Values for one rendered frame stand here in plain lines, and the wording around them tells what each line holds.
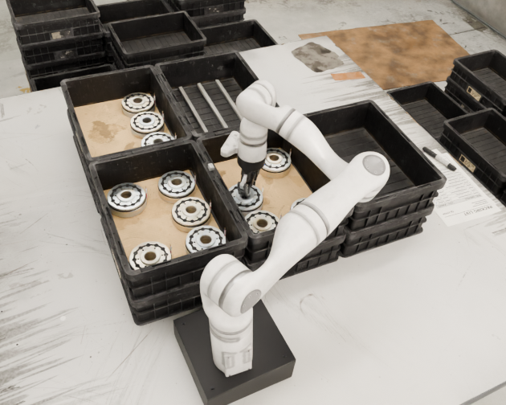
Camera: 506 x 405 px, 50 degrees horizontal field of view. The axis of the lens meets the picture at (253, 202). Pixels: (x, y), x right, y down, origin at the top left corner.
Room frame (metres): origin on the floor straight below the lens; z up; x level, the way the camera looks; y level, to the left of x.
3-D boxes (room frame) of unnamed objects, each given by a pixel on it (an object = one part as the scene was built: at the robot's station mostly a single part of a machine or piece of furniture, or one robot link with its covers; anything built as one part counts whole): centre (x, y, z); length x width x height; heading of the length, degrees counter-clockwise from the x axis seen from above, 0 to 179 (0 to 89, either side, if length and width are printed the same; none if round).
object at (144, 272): (0.93, 0.22, 0.92); 0.40 x 0.30 x 0.02; 28
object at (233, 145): (1.07, 0.03, 1.02); 0.11 x 0.09 x 0.06; 74
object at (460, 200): (1.34, -0.63, 0.70); 0.33 x 0.23 x 0.01; 30
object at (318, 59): (2.06, -0.21, 0.71); 0.22 x 0.19 x 0.01; 30
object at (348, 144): (1.22, -0.31, 0.87); 0.40 x 0.30 x 0.11; 28
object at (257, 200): (1.04, 0.02, 0.86); 0.10 x 0.10 x 0.01
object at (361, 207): (1.22, -0.31, 0.92); 0.40 x 0.30 x 0.02; 28
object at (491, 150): (1.90, -1.03, 0.31); 0.40 x 0.30 x 0.34; 30
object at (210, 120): (1.43, 0.15, 0.87); 0.40 x 0.30 x 0.11; 28
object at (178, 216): (0.97, 0.16, 0.86); 0.10 x 0.10 x 0.01
